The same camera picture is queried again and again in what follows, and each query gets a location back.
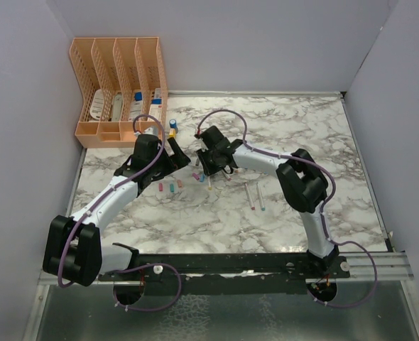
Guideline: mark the peach plastic file organizer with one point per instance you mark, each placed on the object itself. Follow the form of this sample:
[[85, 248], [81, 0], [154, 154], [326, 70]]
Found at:
[[123, 86]]

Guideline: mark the white device in organizer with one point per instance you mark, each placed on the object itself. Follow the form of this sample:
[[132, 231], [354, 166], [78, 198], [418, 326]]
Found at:
[[116, 107]]

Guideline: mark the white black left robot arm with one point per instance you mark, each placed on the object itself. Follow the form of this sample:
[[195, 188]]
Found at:
[[99, 220]]

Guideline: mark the white paper card in organizer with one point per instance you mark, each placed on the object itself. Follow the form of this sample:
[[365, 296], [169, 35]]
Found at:
[[96, 108]]

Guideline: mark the blue white box in organizer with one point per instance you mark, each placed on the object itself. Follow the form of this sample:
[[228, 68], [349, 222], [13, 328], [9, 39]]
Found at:
[[136, 105]]

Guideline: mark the blue white small bottle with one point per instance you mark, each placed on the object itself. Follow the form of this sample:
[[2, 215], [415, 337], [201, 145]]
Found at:
[[173, 124]]

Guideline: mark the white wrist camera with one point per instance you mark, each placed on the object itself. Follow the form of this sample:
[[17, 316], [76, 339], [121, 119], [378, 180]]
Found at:
[[151, 130], [203, 146]]

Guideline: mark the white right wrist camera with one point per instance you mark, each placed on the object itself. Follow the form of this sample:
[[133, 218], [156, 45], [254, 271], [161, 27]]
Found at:
[[203, 146]]

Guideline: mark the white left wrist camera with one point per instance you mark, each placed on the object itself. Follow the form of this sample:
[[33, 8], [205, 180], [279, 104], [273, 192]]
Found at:
[[151, 130]]

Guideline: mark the red white box in organizer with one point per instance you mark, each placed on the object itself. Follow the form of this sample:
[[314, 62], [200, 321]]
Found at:
[[156, 104]]

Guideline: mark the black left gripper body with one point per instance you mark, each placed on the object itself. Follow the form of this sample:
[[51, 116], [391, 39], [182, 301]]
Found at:
[[162, 165]]

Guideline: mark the black metal base rail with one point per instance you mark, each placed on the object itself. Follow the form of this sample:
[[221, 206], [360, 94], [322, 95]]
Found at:
[[199, 274]]

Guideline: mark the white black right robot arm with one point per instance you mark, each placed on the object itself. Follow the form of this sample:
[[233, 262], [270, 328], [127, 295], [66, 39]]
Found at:
[[302, 181]]

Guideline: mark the yellow cap marker pen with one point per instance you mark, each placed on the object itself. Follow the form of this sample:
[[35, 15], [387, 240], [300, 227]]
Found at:
[[209, 183]]

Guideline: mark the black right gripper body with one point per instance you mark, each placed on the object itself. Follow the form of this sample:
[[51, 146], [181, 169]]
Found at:
[[209, 162]]

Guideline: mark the teal cap marker pen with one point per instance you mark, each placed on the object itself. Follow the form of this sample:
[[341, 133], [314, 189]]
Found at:
[[260, 197]]

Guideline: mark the pink cap marker pen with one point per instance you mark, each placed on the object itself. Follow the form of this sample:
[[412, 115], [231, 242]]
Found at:
[[249, 196]]

